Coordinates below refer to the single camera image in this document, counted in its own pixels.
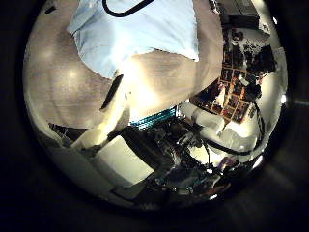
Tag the dark grey equipment box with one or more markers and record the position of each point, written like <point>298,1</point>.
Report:
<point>239,13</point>

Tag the orange rack with dark compartments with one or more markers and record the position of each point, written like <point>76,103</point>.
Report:
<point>231,103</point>

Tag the light blue piece of clothing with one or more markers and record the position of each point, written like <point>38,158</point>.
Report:
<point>135,35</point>

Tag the teal strip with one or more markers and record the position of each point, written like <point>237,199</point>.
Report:
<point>154,118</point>

